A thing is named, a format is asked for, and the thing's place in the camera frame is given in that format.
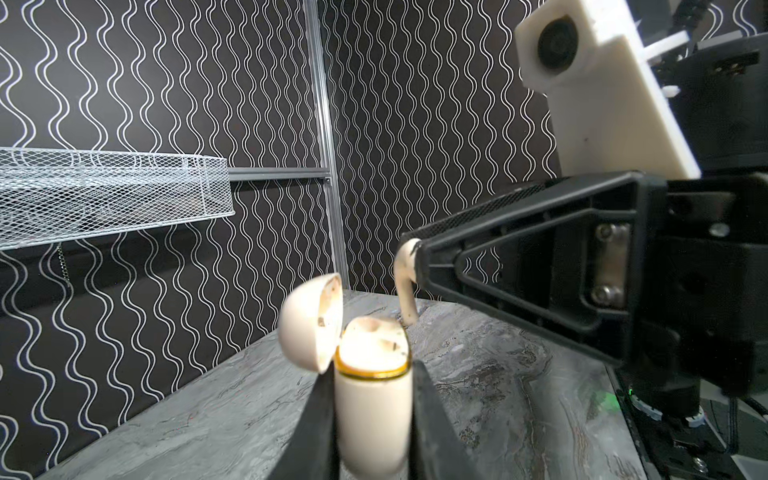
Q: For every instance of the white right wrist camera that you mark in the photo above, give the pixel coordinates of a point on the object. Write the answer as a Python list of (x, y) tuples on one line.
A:
[(609, 113)]

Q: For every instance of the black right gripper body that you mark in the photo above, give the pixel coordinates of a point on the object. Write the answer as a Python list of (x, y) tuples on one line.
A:
[(702, 305)]

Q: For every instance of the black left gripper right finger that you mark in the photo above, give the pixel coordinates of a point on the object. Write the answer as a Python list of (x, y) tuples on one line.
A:
[(436, 452)]

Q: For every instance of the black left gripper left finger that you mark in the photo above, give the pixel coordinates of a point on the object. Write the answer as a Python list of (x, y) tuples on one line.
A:
[(312, 451)]

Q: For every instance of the white wireless earbud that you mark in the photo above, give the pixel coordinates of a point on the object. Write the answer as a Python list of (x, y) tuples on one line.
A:
[(405, 278)]

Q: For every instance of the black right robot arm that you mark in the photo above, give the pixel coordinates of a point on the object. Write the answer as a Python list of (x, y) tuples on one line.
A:
[(717, 92)]

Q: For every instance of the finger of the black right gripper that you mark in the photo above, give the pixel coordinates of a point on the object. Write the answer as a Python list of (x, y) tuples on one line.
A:
[(475, 211), (534, 264)]

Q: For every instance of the cream earbud charging case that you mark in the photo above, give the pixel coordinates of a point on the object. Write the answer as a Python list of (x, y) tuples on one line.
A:
[(372, 364)]

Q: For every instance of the white wire mesh basket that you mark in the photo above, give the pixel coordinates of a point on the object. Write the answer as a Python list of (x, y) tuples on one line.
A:
[(58, 195)]

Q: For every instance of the aluminium corner frame post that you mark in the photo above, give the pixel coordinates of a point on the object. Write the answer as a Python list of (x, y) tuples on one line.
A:
[(326, 143)]

